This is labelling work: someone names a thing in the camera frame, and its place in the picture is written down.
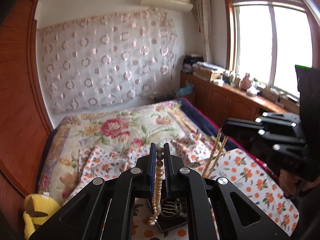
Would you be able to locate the black square jewelry box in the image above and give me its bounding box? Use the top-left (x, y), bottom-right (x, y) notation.
top-left (156, 197), bottom-right (188, 238)

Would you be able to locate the white pearl necklace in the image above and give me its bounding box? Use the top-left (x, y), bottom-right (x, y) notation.
top-left (147, 127), bottom-right (230, 227)

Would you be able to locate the person's right hand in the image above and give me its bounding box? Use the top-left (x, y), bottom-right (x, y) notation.
top-left (279, 169), bottom-right (302, 196)

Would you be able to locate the dark blue blanket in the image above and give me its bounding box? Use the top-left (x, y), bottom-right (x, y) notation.
top-left (176, 98), bottom-right (279, 183)

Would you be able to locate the wooden side cabinet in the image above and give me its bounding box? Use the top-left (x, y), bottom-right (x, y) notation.
top-left (180, 73), bottom-right (288, 126)

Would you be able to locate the pink figurine on sill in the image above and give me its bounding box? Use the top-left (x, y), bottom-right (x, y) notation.
top-left (240, 73), bottom-right (252, 91)

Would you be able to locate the orange print white cloth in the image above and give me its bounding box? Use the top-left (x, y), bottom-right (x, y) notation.
top-left (62, 132), bottom-right (299, 239)

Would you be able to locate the teal tissue box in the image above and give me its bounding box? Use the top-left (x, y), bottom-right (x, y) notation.
top-left (174, 82), bottom-right (194, 97)

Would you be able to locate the yellow plush toy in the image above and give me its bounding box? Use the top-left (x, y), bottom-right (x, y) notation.
top-left (23, 192), bottom-right (61, 239)

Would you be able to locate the clutter pile on cabinet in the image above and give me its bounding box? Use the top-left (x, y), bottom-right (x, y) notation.
top-left (182, 54), bottom-right (225, 82)

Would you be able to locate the floral quilt bedspread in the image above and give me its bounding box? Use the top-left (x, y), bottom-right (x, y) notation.
top-left (38, 100), bottom-right (197, 205)

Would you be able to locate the beige hanging curtain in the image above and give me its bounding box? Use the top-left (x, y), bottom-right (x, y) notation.
top-left (195, 0), bottom-right (212, 63)

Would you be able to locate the sheer circle pattern curtain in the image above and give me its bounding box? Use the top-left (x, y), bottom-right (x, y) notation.
top-left (37, 9), bottom-right (178, 113)

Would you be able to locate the right camera black mount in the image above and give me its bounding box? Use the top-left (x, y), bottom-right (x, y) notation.
top-left (295, 65), bottom-right (319, 141)

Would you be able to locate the window with wooden frame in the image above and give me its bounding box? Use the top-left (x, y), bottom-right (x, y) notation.
top-left (225, 0), bottom-right (319, 100)

